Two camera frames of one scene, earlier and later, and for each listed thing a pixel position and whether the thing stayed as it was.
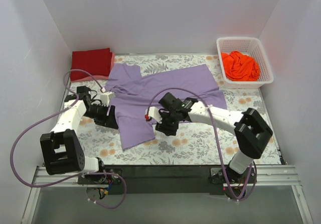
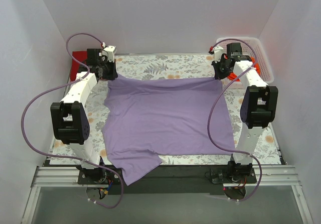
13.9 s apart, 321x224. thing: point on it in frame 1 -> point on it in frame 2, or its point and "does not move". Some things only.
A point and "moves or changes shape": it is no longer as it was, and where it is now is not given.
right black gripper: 165,127 -> 219,71
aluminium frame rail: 285,176 does not move
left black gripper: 110,117 -> 110,73
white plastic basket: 243,63 does not move
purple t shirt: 134,95 moves or changes shape
